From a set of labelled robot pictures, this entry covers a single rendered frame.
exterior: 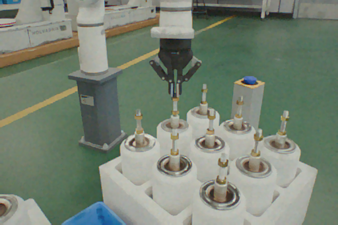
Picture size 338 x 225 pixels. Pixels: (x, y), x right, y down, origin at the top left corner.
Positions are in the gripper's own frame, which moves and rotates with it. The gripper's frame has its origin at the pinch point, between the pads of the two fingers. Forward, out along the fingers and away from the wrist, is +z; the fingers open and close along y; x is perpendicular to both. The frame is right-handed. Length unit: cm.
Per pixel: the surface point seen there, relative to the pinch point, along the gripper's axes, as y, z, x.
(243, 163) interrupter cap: -16.3, 10.5, 14.4
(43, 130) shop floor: 63, 36, -32
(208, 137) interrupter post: -8.9, 8.3, 8.6
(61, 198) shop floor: 34.0, 35.7, 5.7
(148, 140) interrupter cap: 5.5, 10.4, 8.2
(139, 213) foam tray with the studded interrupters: 5.2, 20.9, 21.1
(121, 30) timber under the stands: 100, 32, -270
